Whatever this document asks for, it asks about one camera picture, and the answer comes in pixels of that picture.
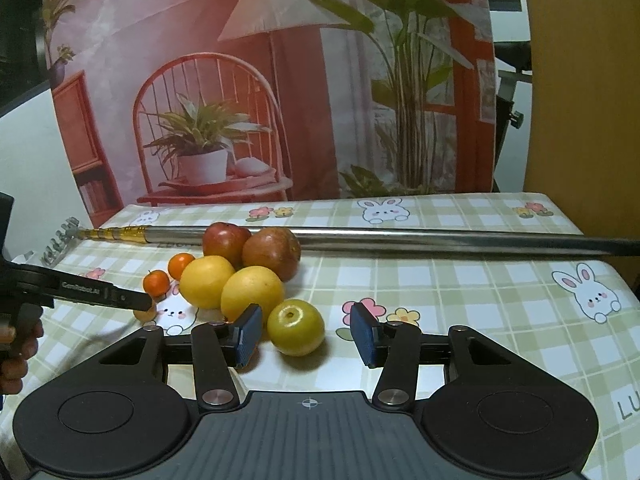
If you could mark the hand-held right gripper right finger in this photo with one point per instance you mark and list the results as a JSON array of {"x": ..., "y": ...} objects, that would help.
[{"x": 363, "y": 334}]

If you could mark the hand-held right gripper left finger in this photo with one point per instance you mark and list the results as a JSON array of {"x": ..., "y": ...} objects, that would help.
[{"x": 248, "y": 332}]

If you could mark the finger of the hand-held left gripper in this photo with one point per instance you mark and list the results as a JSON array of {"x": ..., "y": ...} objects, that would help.
[{"x": 107, "y": 296}]

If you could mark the yellow orange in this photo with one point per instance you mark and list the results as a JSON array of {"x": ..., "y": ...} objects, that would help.
[
  {"x": 206, "y": 280},
  {"x": 252, "y": 292}
]

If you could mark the small tangerine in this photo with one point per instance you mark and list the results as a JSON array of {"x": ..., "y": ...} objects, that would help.
[
  {"x": 145, "y": 315},
  {"x": 156, "y": 284},
  {"x": 180, "y": 265}
]

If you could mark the yellow-green round fruit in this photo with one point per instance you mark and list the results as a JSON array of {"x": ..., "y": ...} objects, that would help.
[{"x": 296, "y": 329}]

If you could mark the brownish red apple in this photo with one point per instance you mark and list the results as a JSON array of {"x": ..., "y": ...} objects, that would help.
[{"x": 272, "y": 254}]

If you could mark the person's left hand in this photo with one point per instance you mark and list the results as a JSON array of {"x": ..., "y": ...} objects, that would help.
[{"x": 17, "y": 355}]

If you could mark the metal telescopic rake pole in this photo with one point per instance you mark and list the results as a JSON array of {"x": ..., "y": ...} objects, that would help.
[{"x": 425, "y": 241}]

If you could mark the checkered bunny tablecloth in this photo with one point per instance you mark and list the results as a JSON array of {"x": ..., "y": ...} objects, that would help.
[{"x": 475, "y": 300}]

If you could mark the printed room backdrop cloth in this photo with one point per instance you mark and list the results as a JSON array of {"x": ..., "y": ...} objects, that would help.
[{"x": 310, "y": 110}]

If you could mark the black metal stand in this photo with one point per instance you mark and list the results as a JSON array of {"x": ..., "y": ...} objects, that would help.
[{"x": 507, "y": 105}]

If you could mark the tan wooden board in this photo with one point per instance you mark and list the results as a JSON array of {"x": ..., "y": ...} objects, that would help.
[{"x": 585, "y": 110}]

